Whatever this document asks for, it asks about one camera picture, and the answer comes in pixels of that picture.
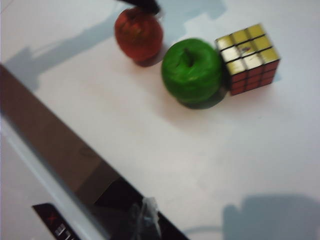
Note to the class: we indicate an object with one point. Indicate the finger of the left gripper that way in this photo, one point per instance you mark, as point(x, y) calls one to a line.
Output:
point(140, 3)

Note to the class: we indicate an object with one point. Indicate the black block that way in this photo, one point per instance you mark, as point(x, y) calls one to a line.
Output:
point(117, 205)

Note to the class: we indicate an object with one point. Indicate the Rubik's cube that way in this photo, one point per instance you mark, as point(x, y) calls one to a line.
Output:
point(250, 57)

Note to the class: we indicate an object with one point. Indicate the wrinkled red-orange fruit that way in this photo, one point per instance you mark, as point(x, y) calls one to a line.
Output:
point(138, 37)

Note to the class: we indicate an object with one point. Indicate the green apple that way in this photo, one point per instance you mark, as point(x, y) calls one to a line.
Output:
point(192, 75)

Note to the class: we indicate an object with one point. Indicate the white frame bar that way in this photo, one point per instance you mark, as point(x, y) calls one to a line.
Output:
point(50, 175)

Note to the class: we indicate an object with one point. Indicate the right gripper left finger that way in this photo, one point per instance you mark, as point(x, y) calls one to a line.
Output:
point(138, 225)

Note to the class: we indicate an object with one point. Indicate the black panel with red X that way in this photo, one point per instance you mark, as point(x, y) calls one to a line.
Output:
point(55, 222)

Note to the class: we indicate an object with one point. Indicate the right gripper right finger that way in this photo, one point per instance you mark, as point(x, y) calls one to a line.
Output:
point(153, 225)

